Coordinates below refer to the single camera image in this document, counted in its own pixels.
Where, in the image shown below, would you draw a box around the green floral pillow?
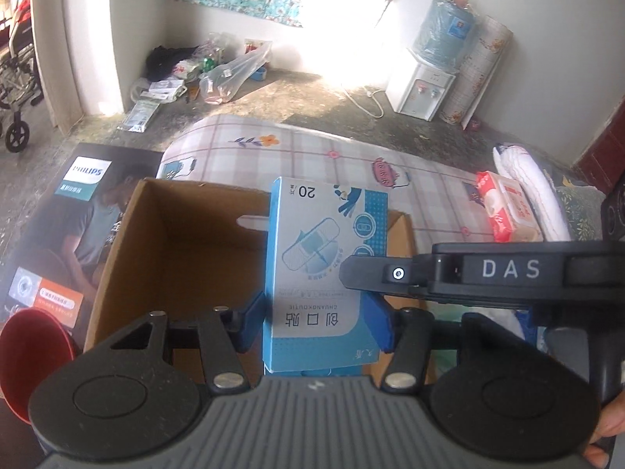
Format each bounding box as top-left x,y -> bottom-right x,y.
547,166 -> 611,243

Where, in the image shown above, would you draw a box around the dark red wooden panel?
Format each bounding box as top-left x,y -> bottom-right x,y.
573,102 -> 625,197

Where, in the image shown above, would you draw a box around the large printed carton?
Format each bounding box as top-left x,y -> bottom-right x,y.
0,143 -> 165,339

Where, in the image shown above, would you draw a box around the brown cardboard box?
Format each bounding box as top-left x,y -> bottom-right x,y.
83,178 -> 440,388

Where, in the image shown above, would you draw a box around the rolled floral mat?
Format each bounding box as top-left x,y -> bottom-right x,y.
439,14 -> 514,131

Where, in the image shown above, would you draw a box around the wheelchair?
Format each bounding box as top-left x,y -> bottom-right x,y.
0,0 -> 43,153

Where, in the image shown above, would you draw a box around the white power cable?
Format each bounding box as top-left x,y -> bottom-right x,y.
342,85 -> 388,119

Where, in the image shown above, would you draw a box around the white quilt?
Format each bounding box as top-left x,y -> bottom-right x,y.
492,143 -> 572,243

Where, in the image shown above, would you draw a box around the clear plastic bag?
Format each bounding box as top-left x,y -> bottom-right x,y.
199,41 -> 272,105

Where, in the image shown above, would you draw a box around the black bag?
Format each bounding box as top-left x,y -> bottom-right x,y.
145,45 -> 201,82

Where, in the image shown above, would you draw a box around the white packets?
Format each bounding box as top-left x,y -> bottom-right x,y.
129,75 -> 189,104

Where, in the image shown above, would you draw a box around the blue bandage box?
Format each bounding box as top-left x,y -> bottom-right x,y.
262,177 -> 390,376

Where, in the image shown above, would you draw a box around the white water dispenser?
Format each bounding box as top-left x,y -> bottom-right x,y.
386,51 -> 457,123

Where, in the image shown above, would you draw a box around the blue water jug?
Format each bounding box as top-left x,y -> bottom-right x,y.
412,0 -> 482,72

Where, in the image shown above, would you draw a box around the person's right hand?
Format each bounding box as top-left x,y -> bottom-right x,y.
585,391 -> 625,469

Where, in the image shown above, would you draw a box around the red plastic bowl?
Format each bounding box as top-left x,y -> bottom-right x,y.
0,310 -> 82,426

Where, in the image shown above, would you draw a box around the green and white packet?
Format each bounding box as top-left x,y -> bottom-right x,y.
117,100 -> 162,133

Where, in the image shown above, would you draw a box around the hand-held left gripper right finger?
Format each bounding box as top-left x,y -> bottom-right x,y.
364,292 -> 538,396

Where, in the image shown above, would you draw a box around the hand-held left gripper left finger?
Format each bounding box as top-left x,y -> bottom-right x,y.
110,289 -> 268,397

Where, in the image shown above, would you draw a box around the plaid bed sheet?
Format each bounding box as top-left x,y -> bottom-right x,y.
156,115 -> 500,257

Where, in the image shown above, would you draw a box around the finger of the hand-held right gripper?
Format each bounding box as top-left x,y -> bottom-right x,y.
339,252 -> 433,300

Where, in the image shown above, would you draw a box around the red wet wipes pack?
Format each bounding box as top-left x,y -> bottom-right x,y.
475,171 -> 544,243

